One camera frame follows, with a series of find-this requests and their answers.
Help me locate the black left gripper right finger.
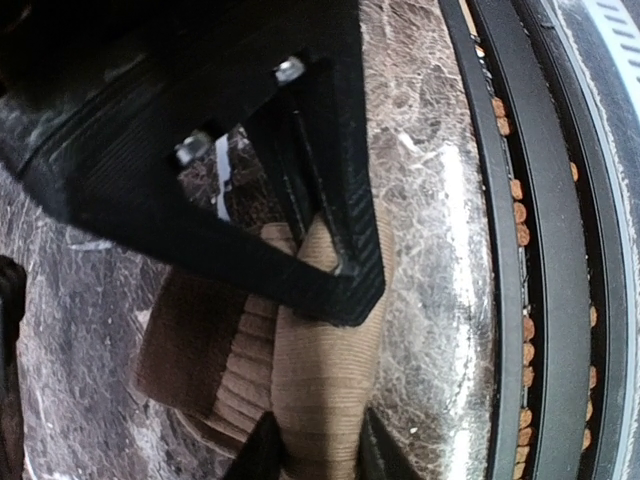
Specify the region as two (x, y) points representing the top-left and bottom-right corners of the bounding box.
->
(358, 407), (420, 480)

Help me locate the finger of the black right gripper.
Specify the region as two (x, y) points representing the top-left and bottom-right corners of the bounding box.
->
(249, 55), (385, 295)
(59, 153), (383, 326)

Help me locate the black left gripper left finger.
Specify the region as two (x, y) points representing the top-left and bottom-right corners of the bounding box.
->
(227, 412), (285, 480)

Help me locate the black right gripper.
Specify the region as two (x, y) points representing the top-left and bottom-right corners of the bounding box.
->
(1, 1), (360, 220)

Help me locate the tan brown sock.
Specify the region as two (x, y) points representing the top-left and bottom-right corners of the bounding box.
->
(132, 219), (396, 480)

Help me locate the black front table rail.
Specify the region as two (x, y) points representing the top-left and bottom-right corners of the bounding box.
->
(441, 1), (627, 479)

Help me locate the white slotted cable duct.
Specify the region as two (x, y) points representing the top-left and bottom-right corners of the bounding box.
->
(552, 1), (639, 479)

